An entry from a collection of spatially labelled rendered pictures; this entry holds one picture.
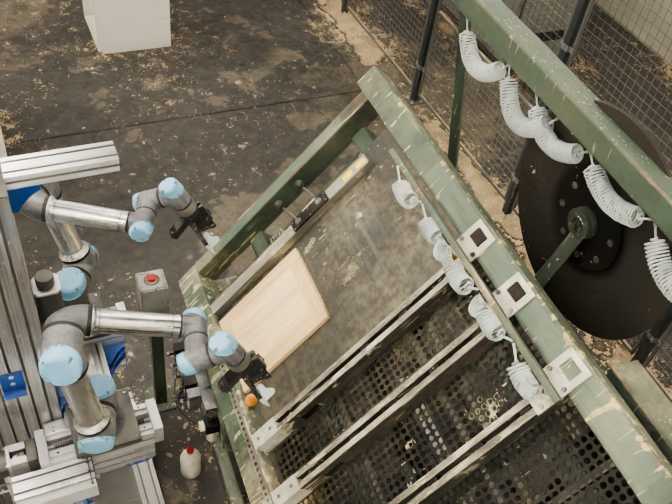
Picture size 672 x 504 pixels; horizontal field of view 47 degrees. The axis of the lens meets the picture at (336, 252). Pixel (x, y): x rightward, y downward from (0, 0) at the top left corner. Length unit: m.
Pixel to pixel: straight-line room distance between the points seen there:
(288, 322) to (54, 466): 0.98
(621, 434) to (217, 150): 4.02
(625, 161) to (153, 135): 3.97
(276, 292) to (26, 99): 3.48
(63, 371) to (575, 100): 1.73
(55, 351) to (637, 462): 1.58
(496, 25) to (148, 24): 4.13
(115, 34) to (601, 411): 5.19
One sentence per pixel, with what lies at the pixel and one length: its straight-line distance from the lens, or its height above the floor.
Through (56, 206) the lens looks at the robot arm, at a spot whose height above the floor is 1.64.
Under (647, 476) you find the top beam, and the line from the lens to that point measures 2.15.
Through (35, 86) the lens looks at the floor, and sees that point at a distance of 6.31.
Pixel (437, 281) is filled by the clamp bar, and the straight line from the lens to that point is 2.60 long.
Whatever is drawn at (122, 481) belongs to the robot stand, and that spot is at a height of 0.21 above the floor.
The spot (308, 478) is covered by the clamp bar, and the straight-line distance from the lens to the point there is 2.76.
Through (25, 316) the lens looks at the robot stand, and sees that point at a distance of 2.62.
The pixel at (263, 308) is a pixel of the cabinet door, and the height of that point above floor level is 1.07.
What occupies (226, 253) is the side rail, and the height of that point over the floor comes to 1.01.
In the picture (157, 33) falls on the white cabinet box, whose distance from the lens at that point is 6.64.
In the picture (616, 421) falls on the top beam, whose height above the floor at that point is 1.84.
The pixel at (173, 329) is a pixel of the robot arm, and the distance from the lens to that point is 2.45.
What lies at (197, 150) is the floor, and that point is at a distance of 5.60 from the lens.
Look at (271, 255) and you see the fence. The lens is 3.19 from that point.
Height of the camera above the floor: 3.49
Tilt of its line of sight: 45 degrees down
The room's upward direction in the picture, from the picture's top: 10 degrees clockwise
